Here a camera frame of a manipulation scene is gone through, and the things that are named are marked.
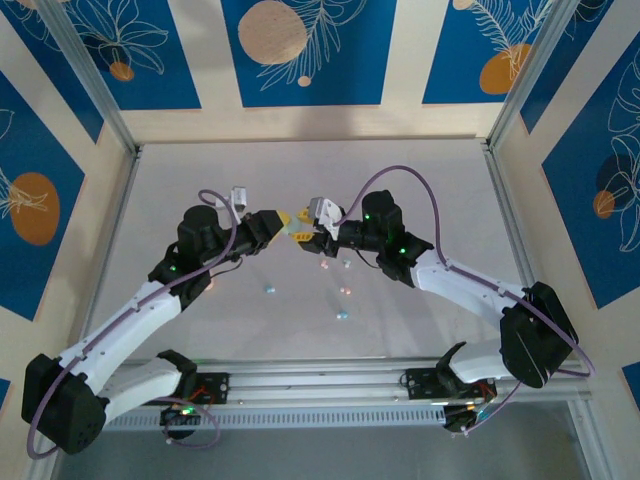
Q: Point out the long aluminium base rail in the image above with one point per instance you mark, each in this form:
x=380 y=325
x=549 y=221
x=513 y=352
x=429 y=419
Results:
x=320 y=380

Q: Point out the aluminium frame post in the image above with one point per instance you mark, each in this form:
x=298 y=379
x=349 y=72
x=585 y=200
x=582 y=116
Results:
x=525 y=75
x=93 y=75

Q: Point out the aluminium side rail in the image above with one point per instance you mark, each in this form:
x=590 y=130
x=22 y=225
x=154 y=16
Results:
x=121 y=200
x=506 y=200

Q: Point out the mint green earbud case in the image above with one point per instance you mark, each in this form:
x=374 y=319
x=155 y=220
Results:
x=291 y=229

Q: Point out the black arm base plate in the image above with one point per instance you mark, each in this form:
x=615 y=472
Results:
x=417 y=385
x=220 y=387

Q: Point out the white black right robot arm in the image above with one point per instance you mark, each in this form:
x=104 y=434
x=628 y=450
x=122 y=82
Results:
x=465 y=292

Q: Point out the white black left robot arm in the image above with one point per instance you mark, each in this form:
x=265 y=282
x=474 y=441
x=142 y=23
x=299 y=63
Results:
x=135 y=325

